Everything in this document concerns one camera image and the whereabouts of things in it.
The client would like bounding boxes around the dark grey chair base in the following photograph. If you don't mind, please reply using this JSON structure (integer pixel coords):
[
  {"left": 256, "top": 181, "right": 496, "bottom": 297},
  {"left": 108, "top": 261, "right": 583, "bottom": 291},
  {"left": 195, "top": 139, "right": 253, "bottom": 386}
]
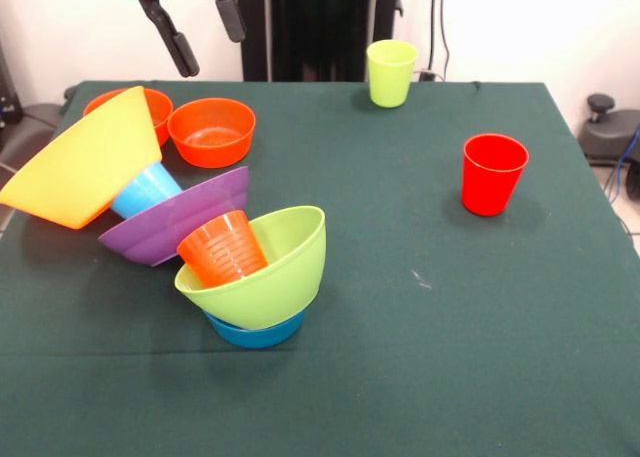
[{"left": 0, "top": 102, "right": 64, "bottom": 173}]

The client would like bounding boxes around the blue bowl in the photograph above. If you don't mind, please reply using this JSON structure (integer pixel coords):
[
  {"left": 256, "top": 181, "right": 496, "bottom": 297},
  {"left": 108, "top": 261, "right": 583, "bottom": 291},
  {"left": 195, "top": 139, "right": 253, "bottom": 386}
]
[{"left": 204, "top": 309, "right": 307, "bottom": 350}]

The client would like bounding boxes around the lime green cup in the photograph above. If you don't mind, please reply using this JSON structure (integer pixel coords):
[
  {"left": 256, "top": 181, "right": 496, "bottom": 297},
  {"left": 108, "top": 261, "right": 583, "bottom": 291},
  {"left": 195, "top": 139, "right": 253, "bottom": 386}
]
[{"left": 365, "top": 39, "right": 420, "bottom": 109}]

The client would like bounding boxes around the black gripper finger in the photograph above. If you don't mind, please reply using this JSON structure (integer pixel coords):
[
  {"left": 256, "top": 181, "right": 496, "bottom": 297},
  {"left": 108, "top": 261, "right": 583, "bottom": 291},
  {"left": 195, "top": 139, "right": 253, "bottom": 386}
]
[
  {"left": 209, "top": 0, "right": 248, "bottom": 43},
  {"left": 135, "top": 0, "right": 201, "bottom": 79}
]

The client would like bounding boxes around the black hanging cable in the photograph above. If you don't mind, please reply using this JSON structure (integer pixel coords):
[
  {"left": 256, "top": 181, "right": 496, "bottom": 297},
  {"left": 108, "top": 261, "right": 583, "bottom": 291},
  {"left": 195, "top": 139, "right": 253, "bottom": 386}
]
[{"left": 419, "top": 0, "right": 452, "bottom": 82}]

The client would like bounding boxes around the orange bowl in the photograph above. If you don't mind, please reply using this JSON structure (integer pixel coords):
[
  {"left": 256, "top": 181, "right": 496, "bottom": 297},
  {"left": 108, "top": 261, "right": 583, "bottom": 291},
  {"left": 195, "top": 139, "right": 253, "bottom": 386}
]
[
  {"left": 166, "top": 97, "right": 257, "bottom": 170},
  {"left": 82, "top": 87, "right": 175, "bottom": 148}
]

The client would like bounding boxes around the red cup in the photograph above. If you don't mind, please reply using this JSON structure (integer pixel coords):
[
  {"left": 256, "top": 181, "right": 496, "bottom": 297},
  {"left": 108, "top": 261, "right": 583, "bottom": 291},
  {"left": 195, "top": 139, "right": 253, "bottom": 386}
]
[{"left": 460, "top": 133, "right": 530, "bottom": 217}]

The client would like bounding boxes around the purple bowl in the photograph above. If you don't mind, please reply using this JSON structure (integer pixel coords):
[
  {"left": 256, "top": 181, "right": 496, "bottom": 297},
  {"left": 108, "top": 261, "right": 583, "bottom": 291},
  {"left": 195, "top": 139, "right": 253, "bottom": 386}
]
[{"left": 97, "top": 165, "right": 251, "bottom": 268}]

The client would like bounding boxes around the orange cup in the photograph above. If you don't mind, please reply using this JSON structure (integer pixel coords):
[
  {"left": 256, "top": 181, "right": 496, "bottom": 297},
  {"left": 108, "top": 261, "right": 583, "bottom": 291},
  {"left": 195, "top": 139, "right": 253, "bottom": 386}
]
[{"left": 176, "top": 209, "right": 270, "bottom": 288}]

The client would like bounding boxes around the green bowl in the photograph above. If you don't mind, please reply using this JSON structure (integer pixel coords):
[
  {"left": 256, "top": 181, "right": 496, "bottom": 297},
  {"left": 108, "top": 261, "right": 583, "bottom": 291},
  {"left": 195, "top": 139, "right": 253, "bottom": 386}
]
[{"left": 174, "top": 205, "right": 328, "bottom": 331}]

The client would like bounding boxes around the blue cup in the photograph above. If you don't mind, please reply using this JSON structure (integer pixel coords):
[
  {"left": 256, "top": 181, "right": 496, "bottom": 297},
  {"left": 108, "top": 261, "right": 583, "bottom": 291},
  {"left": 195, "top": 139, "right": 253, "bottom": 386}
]
[{"left": 110, "top": 160, "right": 184, "bottom": 220}]

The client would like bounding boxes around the large yellow bowl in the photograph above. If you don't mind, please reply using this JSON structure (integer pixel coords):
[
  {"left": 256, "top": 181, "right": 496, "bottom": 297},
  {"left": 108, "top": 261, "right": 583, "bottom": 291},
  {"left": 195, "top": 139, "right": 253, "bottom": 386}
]
[{"left": 0, "top": 85, "right": 164, "bottom": 230}]

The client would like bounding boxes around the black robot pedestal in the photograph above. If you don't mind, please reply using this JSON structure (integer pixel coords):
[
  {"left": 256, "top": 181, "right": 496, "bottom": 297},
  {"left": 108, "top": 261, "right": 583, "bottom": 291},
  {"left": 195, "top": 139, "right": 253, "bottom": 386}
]
[{"left": 230, "top": 0, "right": 419, "bottom": 82}]

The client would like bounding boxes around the dark green tablecloth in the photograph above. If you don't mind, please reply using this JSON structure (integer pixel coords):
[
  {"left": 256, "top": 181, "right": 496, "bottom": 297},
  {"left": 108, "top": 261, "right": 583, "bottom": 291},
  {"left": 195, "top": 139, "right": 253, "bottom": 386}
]
[{"left": 0, "top": 80, "right": 640, "bottom": 457}]

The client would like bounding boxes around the black chair base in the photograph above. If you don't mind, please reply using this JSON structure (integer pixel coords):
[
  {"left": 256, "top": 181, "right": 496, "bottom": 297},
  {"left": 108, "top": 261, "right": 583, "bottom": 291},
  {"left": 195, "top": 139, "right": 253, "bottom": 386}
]
[{"left": 578, "top": 93, "right": 640, "bottom": 166}]

